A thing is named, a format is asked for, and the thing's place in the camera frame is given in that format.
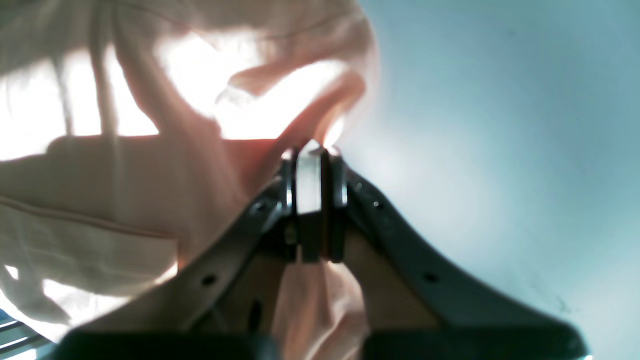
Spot pink T-shirt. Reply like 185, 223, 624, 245
1, 0, 378, 343

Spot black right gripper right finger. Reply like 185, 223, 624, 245
320, 149, 588, 360

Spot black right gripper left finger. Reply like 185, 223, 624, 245
52, 148, 300, 360

